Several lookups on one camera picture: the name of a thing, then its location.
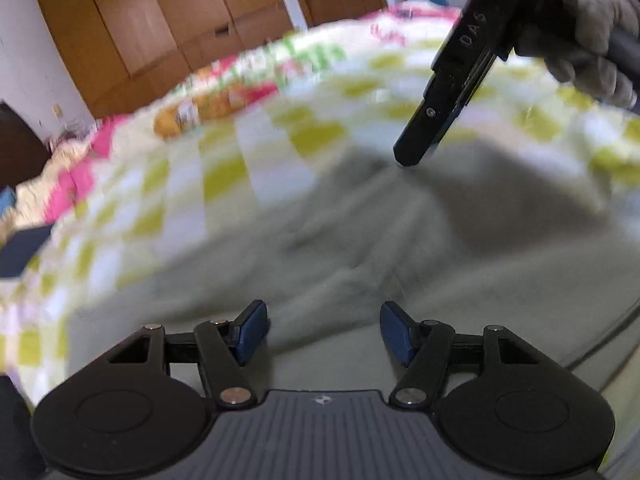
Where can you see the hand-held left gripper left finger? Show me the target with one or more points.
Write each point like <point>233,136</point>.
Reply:
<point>251,331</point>

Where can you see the yellow checked bed sheet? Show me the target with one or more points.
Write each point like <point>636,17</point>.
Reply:
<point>240,160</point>

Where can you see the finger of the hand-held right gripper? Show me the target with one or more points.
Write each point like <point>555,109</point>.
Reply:
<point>430,115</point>

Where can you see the person's right hand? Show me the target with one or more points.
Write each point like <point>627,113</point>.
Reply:
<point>597,25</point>

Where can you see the navy flat square object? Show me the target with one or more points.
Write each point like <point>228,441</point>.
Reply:
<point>22,252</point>

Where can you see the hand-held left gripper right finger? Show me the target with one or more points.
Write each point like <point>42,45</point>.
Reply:
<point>396,332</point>

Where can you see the dark brown headboard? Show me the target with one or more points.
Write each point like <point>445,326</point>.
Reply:
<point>17,147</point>

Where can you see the dark cloth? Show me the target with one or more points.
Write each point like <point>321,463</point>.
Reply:
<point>17,430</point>

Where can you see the grey pants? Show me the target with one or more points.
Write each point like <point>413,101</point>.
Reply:
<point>350,250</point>

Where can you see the wooden wardrobe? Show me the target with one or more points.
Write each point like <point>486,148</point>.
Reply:
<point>160,25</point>

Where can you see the cartoon printed blanket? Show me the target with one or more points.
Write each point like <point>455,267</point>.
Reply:
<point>240,80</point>

